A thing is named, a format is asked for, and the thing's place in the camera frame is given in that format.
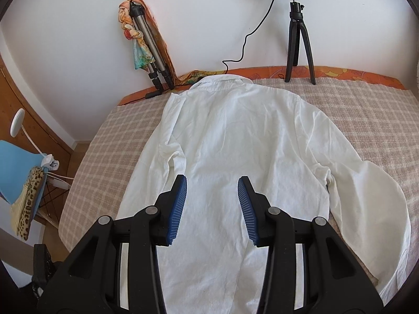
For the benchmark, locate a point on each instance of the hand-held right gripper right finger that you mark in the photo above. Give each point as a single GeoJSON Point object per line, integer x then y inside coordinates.
{"type": "Point", "coordinates": [247, 209]}

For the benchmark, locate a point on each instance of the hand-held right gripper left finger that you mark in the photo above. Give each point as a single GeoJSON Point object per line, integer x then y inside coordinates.
{"type": "Point", "coordinates": [178, 209]}

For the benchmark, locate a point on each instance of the white shirt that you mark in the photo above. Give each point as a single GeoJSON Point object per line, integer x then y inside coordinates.
{"type": "Point", "coordinates": [245, 137]}

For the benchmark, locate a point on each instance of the beige plaid blanket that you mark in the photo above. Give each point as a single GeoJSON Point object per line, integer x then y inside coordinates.
{"type": "Point", "coordinates": [360, 121]}

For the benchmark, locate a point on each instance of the black object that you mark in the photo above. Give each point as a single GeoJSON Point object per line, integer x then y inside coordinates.
{"type": "Point", "coordinates": [44, 261]}

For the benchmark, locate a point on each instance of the leopard print cloth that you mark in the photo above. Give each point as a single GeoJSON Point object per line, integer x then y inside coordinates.
{"type": "Point", "coordinates": [27, 209]}

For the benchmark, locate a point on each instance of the silver tripod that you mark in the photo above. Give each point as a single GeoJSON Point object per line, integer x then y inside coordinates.
{"type": "Point", "coordinates": [154, 52]}

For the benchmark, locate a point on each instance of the orange patterned bedsheet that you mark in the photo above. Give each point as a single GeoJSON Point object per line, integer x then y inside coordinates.
{"type": "Point", "coordinates": [343, 73]}

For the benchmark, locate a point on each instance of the blue chair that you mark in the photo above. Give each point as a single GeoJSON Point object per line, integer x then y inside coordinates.
{"type": "Point", "coordinates": [16, 160]}

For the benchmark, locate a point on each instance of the white desk lamp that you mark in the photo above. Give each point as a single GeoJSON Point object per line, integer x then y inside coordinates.
{"type": "Point", "coordinates": [17, 121]}
{"type": "Point", "coordinates": [32, 117]}

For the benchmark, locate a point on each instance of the black mini tripod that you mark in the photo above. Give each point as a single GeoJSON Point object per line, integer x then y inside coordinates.
{"type": "Point", "coordinates": [294, 39]}

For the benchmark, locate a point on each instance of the colourful silk scarf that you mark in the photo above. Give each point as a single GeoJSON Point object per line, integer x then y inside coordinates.
{"type": "Point", "coordinates": [126, 23]}

